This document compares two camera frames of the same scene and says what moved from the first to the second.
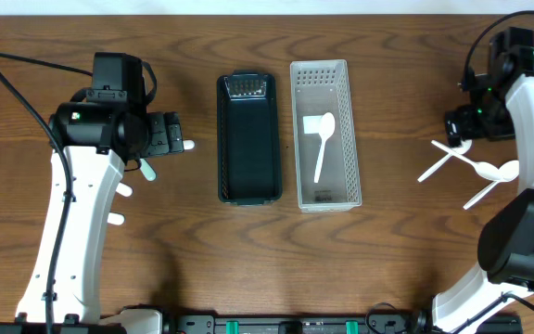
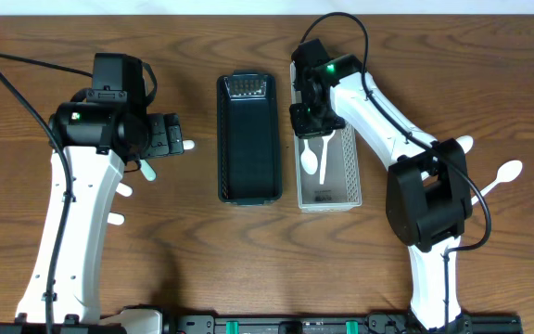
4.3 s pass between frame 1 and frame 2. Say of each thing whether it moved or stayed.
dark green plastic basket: stayed
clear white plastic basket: stayed
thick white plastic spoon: stayed
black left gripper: stayed
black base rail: stayed
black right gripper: moved
